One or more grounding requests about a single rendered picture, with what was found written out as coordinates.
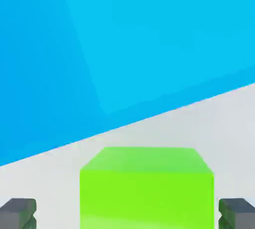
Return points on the small green cube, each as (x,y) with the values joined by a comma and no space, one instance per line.
(146,193)

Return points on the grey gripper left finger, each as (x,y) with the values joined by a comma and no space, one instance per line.
(17,214)

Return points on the large blue box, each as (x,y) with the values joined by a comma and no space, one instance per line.
(89,53)

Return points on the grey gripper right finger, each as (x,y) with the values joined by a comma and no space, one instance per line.
(237,215)

